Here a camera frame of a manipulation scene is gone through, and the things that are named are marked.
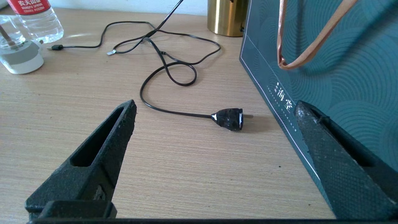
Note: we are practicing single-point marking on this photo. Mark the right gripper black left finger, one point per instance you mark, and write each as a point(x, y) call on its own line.
point(93, 174)

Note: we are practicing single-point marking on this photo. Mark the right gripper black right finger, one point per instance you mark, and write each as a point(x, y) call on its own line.
point(342, 174)

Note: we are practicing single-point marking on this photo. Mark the small clear humidifier grey base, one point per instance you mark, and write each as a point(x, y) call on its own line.
point(21, 59)

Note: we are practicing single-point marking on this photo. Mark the water bottle with red cap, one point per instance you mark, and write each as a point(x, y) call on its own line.
point(40, 25)

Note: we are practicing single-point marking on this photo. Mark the brass desk lamp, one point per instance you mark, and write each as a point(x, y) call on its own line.
point(225, 18)

